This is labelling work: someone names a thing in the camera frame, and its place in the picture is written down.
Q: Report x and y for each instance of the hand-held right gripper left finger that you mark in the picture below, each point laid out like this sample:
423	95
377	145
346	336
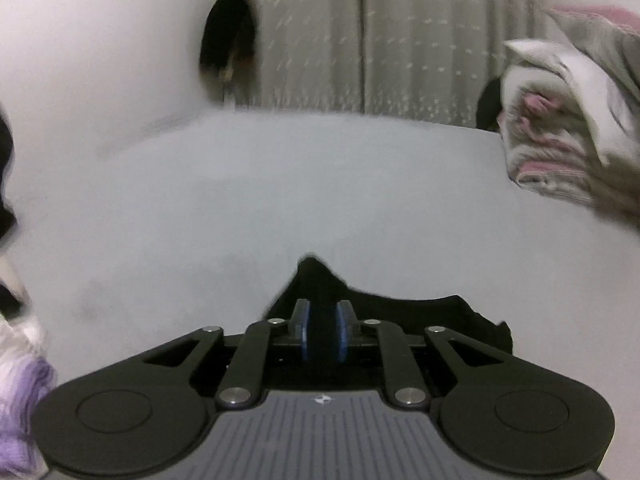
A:
305	331

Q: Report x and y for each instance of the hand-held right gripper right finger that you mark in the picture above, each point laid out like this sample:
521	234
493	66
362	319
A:
343	332

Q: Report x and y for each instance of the black dress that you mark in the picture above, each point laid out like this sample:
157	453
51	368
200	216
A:
425	316

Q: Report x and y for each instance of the folded pink white blanket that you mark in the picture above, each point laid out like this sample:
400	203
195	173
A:
550	160

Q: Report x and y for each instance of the white sweater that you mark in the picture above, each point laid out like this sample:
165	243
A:
20	336

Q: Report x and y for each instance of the purple sweater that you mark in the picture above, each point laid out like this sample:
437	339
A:
20	410

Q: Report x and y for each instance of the black hanging object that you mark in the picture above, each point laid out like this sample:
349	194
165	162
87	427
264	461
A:
227	45

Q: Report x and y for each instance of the grey curtain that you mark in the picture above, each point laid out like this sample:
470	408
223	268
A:
400	35

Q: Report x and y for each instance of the black garment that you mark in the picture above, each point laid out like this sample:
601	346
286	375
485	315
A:
5	185

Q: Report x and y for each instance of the floral pillow with pink back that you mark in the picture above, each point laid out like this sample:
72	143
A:
600	25

